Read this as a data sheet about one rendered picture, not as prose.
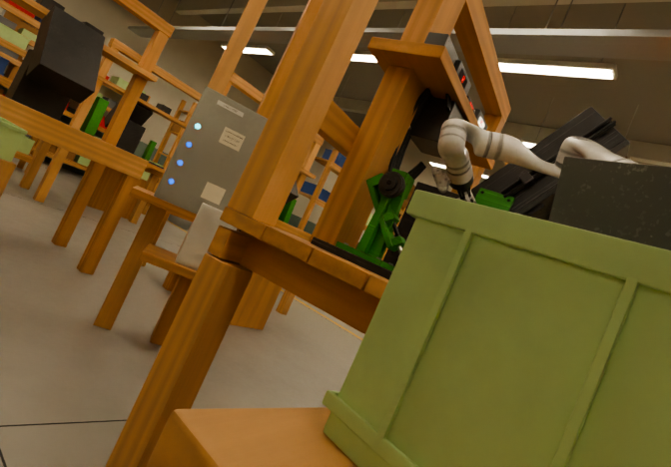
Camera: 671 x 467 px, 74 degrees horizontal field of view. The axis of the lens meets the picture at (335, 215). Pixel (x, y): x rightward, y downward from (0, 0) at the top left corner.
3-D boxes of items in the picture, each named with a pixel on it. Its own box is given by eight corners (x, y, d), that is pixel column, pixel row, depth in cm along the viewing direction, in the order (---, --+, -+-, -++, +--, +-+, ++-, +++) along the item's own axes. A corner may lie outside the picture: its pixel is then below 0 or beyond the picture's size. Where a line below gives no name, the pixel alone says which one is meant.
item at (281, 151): (431, 292, 228) (504, 124, 234) (252, 218, 102) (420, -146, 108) (415, 285, 233) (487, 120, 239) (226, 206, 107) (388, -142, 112)
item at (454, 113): (451, 161, 160) (467, 124, 161) (438, 142, 146) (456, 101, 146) (420, 153, 167) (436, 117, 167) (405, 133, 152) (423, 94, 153)
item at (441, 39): (451, 80, 147) (460, 61, 148) (440, 54, 134) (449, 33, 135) (432, 76, 151) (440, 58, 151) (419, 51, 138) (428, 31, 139)
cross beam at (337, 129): (434, 229, 227) (441, 213, 227) (300, 111, 116) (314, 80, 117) (425, 226, 229) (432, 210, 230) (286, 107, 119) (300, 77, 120)
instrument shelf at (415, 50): (491, 170, 201) (495, 162, 201) (439, 58, 124) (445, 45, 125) (441, 156, 214) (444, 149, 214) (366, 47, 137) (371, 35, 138)
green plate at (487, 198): (488, 263, 142) (515, 210, 147) (486, 252, 135) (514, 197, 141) (455, 250, 148) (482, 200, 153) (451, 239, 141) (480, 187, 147)
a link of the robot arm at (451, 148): (467, 180, 124) (471, 154, 128) (461, 146, 112) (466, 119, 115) (442, 179, 127) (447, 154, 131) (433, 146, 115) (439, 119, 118)
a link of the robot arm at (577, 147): (593, 137, 116) (654, 163, 92) (580, 172, 119) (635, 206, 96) (558, 131, 115) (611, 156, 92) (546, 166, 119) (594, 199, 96)
